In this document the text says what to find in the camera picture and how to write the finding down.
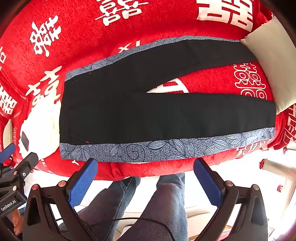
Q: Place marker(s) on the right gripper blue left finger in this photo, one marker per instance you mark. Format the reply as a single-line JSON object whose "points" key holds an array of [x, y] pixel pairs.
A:
{"points": [[80, 181]]}

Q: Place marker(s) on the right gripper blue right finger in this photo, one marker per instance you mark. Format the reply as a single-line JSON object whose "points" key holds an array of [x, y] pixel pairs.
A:
{"points": [[211, 182]]}

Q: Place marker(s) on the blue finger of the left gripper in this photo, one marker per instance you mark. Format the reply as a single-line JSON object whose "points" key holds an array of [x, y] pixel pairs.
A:
{"points": [[7, 152]]}

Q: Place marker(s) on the black pants with patterned stripe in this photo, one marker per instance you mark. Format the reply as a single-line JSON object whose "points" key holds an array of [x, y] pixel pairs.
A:
{"points": [[111, 112]]}

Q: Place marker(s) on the person's left hand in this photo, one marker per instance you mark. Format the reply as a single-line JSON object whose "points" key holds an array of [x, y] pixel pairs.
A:
{"points": [[17, 221]]}

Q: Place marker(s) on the person's legs in jeans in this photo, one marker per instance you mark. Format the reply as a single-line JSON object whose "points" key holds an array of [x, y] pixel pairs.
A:
{"points": [[164, 217]]}

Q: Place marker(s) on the beige pillow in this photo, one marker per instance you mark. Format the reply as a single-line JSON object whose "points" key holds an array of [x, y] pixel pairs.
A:
{"points": [[275, 52]]}

